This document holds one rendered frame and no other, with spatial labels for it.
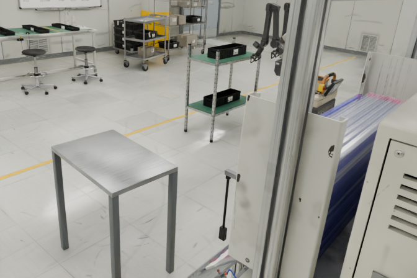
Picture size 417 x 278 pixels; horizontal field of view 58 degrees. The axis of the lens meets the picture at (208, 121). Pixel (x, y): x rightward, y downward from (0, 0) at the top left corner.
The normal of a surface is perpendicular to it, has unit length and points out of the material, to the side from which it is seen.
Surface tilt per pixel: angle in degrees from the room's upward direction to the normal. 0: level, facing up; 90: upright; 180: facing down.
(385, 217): 90
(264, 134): 90
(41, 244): 0
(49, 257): 0
